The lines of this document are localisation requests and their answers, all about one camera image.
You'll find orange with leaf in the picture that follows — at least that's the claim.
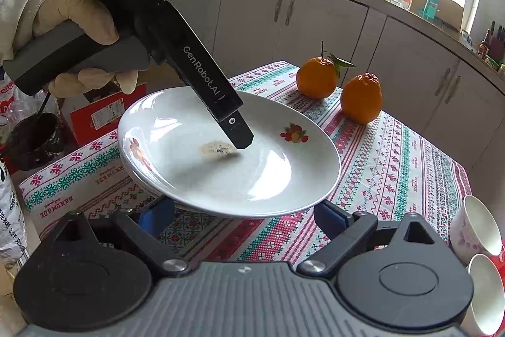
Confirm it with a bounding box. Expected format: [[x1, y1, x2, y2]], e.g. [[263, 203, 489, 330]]
[[296, 41, 356, 100]]

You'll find printed plastic bag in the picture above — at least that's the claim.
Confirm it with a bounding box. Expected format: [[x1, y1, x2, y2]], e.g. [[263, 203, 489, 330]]
[[0, 76, 30, 267]]

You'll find bumpy orange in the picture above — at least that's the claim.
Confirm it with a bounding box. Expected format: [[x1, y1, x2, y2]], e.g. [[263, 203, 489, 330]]
[[340, 72, 383, 124]]

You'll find person's left forearm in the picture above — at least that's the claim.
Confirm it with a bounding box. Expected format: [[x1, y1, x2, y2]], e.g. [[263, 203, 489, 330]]
[[0, 0, 61, 62]]

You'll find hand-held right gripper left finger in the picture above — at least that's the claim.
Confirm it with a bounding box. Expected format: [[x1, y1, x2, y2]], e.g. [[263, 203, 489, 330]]
[[43, 197, 191, 278]]

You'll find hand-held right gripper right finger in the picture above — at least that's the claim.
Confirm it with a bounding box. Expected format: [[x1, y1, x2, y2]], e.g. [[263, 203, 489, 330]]
[[297, 200, 449, 277]]

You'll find patterned tablecloth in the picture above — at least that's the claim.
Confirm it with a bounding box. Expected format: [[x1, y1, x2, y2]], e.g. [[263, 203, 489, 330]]
[[18, 61, 472, 262]]

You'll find white plate with stain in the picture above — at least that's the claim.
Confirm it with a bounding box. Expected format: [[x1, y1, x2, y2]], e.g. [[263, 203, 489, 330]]
[[117, 86, 342, 219]]

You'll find black pot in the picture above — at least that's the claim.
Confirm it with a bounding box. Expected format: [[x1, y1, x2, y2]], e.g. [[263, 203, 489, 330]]
[[5, 112, 66, 172]]

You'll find cardboard sheet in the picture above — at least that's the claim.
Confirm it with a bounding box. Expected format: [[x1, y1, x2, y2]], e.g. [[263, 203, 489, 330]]
[[410, 0, 465, 32]]

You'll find dark sauce bottle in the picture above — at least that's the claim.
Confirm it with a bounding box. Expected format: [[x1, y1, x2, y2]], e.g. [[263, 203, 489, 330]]
[[477, 30, 492, 60]]

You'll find white floral bowl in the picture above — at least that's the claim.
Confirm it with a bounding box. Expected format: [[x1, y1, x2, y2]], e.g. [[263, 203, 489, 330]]
[[450, 195, 502, 257], [460, 254, 505, 337]]

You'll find knife block with knives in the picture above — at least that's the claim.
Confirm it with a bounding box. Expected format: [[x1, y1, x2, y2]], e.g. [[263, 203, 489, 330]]
[[487, 21, 505, 62]]

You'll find person's left hand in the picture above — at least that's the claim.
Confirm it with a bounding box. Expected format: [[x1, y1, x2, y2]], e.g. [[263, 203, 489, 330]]
[[33, 0, 140, 98]]

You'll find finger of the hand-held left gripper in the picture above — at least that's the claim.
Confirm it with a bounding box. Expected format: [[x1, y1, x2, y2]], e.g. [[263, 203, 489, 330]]
[[216, 106, 254, 150]]

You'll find red cardboard box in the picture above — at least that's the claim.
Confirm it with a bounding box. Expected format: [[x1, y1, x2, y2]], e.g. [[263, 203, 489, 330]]
[[59, 82, 147, 148]]

